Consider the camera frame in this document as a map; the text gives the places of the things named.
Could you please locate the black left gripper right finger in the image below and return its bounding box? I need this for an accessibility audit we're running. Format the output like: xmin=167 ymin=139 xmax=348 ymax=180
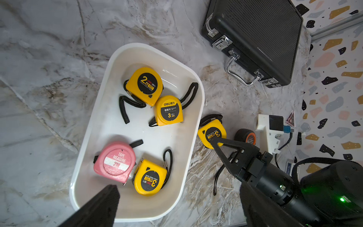
xmin=240 ymin=183 xmax=303 ymax=227

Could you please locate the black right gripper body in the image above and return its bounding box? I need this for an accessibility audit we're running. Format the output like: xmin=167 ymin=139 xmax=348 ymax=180
xmin=237 ymin=153 xmax=320 ymax=224

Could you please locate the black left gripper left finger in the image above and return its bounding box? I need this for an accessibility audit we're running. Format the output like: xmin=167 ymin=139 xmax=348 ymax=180
xmin=60 ymin=184 xmax=120 ymax=227

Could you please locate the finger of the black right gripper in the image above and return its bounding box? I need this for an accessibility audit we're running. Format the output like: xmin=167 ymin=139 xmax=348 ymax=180
xmin=215 ymin=138 xmax=260 ymax=159
xmin=210 ymin=139 xmax=241 ymax=177

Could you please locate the black orange tape measure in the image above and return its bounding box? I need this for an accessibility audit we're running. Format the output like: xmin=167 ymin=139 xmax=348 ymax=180
xmin=234 ymin=129 xmax=257 ymax=145

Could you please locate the yellow deli 3m tape measure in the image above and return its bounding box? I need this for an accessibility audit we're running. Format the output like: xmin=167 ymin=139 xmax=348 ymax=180
xmin=148 ymin=82 xmax=199 ymax=127

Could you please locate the playing card deck box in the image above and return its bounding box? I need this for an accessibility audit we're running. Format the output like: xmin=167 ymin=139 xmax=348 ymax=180
xmin=285 ymin=159 xmax=295 ymax=176

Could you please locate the pink tape measure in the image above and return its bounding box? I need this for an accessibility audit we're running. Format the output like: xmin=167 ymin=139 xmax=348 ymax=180
xmin=94 ymin=140 xmax=143 ymax=185

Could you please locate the yellow front 3m tape measure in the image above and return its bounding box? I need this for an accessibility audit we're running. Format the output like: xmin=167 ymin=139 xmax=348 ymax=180
xmin=132 ymin=149 xmax=173 ymax=196

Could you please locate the yellow 2m tape measure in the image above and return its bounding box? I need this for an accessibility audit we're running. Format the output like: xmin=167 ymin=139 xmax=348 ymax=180
xmin=119 ymin=67 xmax=164 ymax=124

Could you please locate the triangular all-in card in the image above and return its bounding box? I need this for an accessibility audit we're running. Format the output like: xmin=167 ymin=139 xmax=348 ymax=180
xmin=285 ymin=110 xmax=296 ymax=128

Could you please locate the black ribbed metal case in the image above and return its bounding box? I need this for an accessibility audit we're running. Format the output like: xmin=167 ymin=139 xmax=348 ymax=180
xmin=201 ymin=0 xmax=303 ymax=88

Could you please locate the aluminium corner post right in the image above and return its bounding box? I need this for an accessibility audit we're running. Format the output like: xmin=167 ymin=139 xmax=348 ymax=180
xmin=311 ymin=12 xmax=363 ymax=42

